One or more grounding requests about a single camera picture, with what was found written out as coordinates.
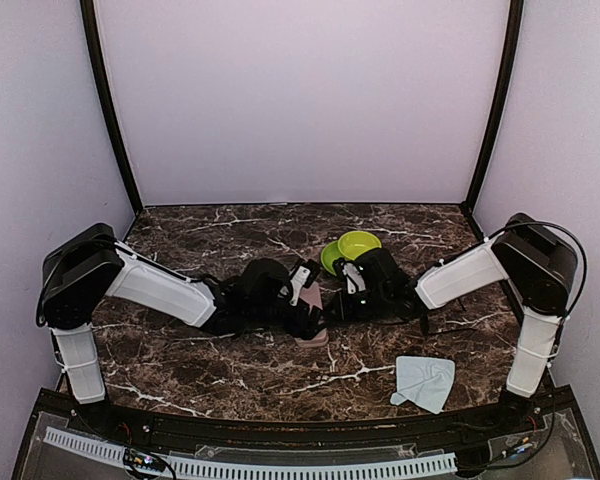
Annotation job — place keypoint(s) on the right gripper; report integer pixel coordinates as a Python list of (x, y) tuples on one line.
[(343, 313)]

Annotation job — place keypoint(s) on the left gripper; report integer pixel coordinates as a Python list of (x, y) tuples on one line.
[(309, 330)]

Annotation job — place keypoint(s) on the pink glasses case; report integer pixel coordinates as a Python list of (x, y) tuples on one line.
[(318, 334)]

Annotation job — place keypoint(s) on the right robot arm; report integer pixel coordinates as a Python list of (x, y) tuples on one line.
[(545, 263)]

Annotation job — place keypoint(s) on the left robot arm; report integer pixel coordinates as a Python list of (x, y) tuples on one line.
[(94, 264)]

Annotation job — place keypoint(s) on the black sunglasses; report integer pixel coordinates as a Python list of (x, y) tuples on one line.
[(447, 322)]

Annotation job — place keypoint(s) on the green plate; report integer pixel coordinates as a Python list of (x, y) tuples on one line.
[(330, 257)]

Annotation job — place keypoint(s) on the green bowl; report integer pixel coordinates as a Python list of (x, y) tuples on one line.
[(352, 244)]

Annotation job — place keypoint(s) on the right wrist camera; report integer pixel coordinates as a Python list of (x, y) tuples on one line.
[(347, 271)]

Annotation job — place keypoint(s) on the black table front rail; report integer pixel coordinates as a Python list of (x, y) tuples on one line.
[(467, 430)]

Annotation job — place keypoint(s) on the white slotted cable duct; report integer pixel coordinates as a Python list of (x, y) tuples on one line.
[(245, 464)]

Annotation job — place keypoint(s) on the right black frame post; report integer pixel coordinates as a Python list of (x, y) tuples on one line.
[(501, 90)]

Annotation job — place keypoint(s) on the black frame post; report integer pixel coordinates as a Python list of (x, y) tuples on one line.
[(105, 97), (501, 90)]

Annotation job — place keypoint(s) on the left black frame post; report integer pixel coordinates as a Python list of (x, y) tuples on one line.
[(105, 97)]

